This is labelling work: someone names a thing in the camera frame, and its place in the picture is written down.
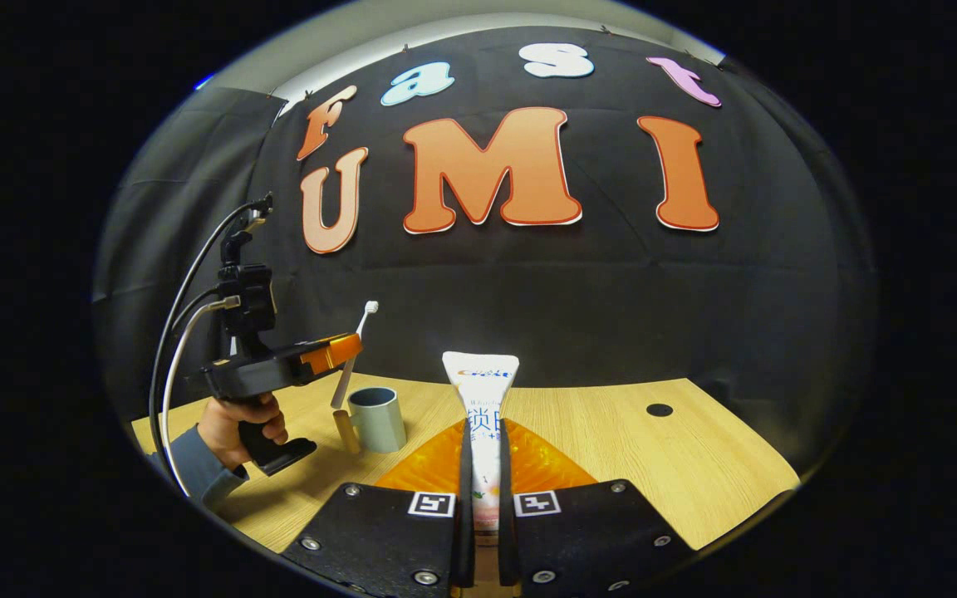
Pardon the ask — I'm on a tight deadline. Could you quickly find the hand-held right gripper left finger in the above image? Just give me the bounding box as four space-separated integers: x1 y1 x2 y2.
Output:
282 418 477 598

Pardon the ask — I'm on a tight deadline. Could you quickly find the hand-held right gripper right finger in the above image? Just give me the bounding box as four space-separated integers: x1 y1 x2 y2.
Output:
498 418 697 598

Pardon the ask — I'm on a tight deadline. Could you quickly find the white toothbrush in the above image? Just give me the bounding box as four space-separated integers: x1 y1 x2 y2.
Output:
330 301 380 410

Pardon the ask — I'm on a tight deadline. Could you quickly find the pale blue cup wooden handle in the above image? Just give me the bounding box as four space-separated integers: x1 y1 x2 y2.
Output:
332 386 408 456

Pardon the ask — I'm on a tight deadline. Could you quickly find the white toothpaste tube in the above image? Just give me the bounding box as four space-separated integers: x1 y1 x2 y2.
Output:
442 350 521 534

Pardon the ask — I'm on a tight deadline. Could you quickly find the wooden desktop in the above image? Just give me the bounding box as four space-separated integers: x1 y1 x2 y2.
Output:
131 372 802 598

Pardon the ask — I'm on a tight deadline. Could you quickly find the black backdrop cloth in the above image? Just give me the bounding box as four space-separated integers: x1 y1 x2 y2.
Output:
92 25 880 491

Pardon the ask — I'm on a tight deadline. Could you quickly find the white cable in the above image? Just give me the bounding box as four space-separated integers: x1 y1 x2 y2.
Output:
159 295 243 499

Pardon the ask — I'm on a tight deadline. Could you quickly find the black cable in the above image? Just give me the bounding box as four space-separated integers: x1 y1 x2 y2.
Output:
149 195 273 499

